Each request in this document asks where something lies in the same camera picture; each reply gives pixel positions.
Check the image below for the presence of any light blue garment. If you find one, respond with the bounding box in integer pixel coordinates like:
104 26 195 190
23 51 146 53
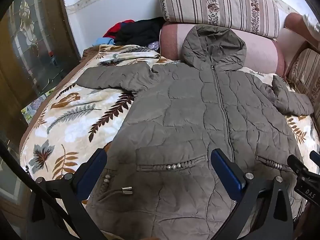
95 37 116 46

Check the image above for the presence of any striped floral sofa cushion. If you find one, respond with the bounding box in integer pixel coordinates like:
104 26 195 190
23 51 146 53
158 0 280 39

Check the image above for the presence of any black garment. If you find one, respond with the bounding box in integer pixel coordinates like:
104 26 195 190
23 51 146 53
115 17 165 47

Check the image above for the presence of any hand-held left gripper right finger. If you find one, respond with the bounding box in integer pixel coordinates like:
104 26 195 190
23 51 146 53
211 148 294 240

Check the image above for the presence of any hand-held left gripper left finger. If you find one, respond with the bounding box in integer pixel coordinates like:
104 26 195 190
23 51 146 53
26 148 108 240

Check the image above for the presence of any black cable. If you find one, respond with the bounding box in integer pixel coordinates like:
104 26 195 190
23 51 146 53
0 139 107 240

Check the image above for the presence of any striped sofa armrest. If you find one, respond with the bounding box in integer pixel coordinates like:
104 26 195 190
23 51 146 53
285 47 320 130

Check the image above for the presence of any red garment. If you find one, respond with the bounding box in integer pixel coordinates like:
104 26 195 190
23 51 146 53
103 19 135 38

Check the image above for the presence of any leaf print blanket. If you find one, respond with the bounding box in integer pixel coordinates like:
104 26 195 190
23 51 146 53
19 44 316 240

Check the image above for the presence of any wooden door with glass panel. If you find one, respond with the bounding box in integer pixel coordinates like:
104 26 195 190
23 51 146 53
0 0 82 140

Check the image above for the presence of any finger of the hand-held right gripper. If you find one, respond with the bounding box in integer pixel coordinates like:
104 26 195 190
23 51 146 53
309 151 320 167
287 154 312 180

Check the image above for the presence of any olive quilted hooded jacket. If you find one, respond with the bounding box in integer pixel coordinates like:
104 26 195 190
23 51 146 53
76 24 315 240

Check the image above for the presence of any pink bolster cushion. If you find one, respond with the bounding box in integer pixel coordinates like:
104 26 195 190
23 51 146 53
159 22 285 77

